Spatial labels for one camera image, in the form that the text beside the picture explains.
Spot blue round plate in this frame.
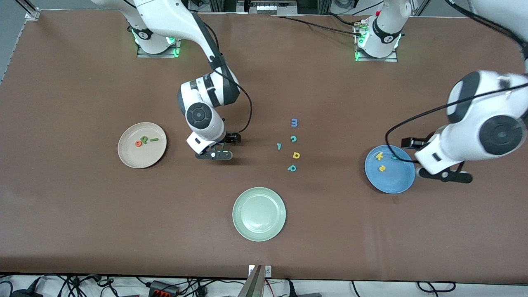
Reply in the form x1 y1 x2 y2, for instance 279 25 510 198
364 144 416 194

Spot brown round plate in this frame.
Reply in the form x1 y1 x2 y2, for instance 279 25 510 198
118 122 167 169

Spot pale green round plate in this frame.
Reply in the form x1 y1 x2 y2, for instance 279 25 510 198
232 187 287 242

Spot grey control box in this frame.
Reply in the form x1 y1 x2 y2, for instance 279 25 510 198
237 0 297 16

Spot black power strip red switches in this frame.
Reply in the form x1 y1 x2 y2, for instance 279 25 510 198
148 280 180 297

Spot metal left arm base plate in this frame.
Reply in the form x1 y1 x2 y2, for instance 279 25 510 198
355 25 398 63

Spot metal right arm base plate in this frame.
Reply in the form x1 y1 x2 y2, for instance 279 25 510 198
137 37 182 58

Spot black looped cable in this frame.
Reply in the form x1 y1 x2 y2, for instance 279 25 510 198
417 281 457 294

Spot long black table cable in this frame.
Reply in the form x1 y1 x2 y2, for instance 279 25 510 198
270 14 363 38

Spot short black table cable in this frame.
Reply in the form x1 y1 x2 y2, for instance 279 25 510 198
324 12 363 27

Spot aluminium camera post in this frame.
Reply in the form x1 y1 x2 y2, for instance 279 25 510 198
237 265 264 297

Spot aluminium frame profile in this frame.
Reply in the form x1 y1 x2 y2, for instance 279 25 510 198
16 0 42 21

